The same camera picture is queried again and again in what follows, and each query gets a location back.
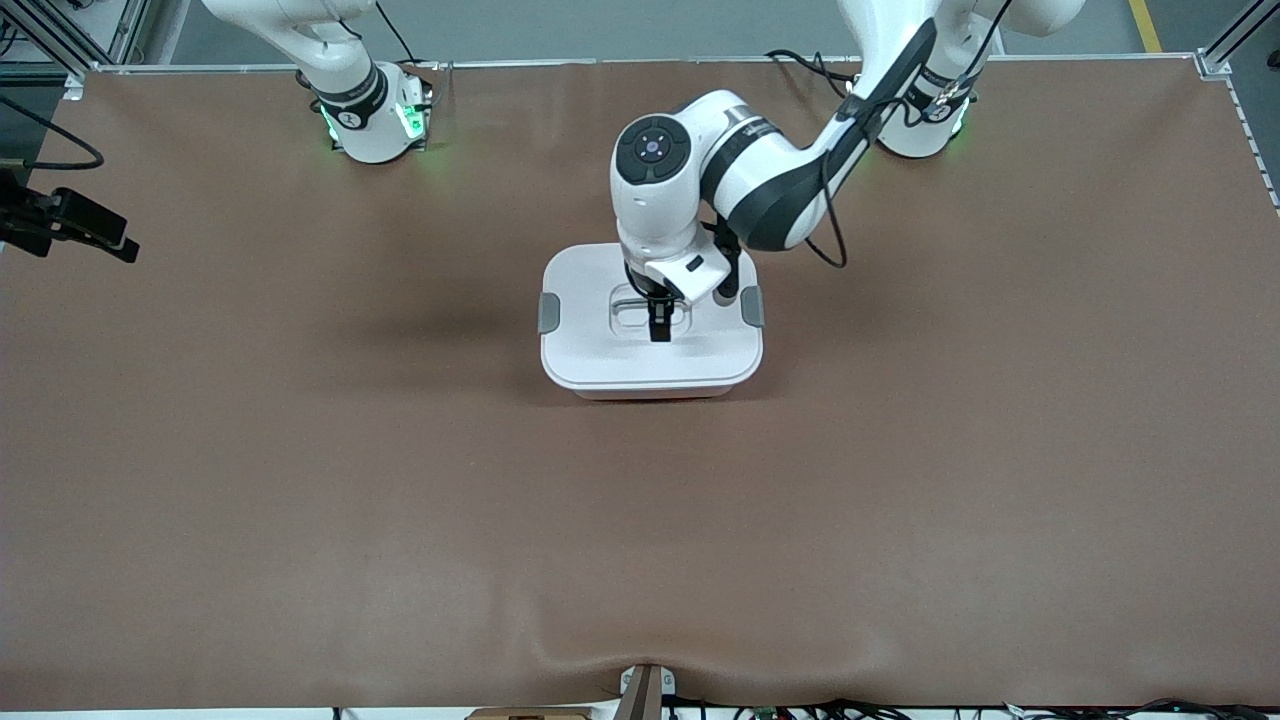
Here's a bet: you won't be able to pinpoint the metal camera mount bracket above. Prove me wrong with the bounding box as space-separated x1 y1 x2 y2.
617 663 677 720

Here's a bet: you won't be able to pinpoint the aluminium frame profile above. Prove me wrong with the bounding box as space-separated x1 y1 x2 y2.
1195 0 1280 81
0 0 151 79

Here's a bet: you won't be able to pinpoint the pink translucent plastic box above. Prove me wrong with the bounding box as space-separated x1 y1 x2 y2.
575 385 736 401

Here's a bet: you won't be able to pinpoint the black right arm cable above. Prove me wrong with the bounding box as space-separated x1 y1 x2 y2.
0 95 106 171

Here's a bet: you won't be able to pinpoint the black left base cables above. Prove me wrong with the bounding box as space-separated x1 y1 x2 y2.
765 48 871 109

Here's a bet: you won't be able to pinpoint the black right base cable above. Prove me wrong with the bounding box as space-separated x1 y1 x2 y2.
378 0 433 71

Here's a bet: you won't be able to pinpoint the white box lid grey clips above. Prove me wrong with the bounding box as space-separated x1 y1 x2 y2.
538 243 766 392

